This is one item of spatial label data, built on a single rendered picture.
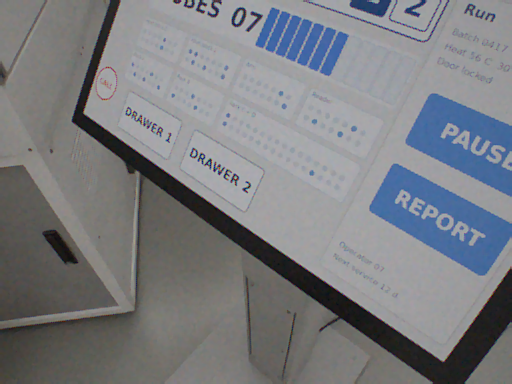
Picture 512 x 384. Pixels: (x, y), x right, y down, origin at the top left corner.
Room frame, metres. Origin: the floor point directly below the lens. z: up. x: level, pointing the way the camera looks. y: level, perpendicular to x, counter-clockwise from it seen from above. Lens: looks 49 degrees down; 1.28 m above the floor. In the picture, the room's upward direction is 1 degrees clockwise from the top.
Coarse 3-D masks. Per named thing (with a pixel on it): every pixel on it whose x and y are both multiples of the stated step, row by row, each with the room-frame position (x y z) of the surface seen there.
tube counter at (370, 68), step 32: (256, 0) 0.36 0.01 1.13; (224, 32) 0.35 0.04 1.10; (256, 32) 0.34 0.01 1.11; (288, 32) 0.32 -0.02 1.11; (320, 32) 0.31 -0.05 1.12; (352, 32) 0.30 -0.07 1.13; (320, 64) 0.29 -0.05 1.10; (352, 64) 0.28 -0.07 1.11; (384, 64) 0.27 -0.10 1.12; (416, 64) 0.26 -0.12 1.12; (384, 96) 0.25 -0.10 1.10
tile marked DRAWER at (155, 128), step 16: (128, 96) 0.36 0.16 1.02; (128, 112) 0.35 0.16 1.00; (144, 112) 0.34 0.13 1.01; (160, 112) 0.33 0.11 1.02; (128, 128) 0.33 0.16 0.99; (144, 128) 0.32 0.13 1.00; (160, 128) 0.32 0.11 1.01; (176, 128) 0.31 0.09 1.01; (144, 144) 0.31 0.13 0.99; (160, 144) 0.30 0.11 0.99
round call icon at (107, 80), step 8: (104, 64) 0.41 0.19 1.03; (104, 72) 0.40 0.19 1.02; (112, 72) 0.39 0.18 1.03; (120, 72) 0.39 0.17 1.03; (96, 80) 0.40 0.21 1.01; (104, 80) 0.39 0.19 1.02; (112, 80) 0.39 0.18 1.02; (96, 88) 0.39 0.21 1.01; (104, 88) 0.39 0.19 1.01; (112, 88) 0.38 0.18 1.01; (96, 96) 0.39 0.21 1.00; (104, 96) 0.38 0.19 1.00; (112, 96) 0.37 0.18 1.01
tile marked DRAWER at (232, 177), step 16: (192, 144) 0.29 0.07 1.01; (208, 144) 0.28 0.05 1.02; (192, 160) 0.28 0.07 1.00; (208, 160) 0.27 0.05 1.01; (224, 160) 0.26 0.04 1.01; (240, 160) 0.26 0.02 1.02; (192, 176) 0.26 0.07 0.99; (208, 176) 0.26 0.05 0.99; (224, 176) 0.25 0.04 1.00; (240, 176) 0.24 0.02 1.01; (256, 176) 0.24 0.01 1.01; (224, 192) 0.24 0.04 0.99; (240, 192) 0.23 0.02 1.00; (240, 208) 0.22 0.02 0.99
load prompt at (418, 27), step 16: (304, 0) 0.34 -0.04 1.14; (320, 0) 0.33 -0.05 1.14; (336, 0) 0.32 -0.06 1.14; (352, 0) 0.32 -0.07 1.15; (368, 0) 0.31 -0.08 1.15; (384, 0) 0.31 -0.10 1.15; (400, 0) 0.30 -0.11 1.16; (416, 0) 0.29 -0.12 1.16; (432, 0) 0.29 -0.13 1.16; (448, 0) 0.28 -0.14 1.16; (352, 16) 0.31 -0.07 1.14; (368, 16) 0.30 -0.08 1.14; (384, 16) 0.30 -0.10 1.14; (400, 16) 0.29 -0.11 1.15; (416, 16) 0.29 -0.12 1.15; (432, 16) 0.28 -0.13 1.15; (400, 32) 0.28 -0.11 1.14; (416, 32) 0.28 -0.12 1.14; (432, 32) 0.27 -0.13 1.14
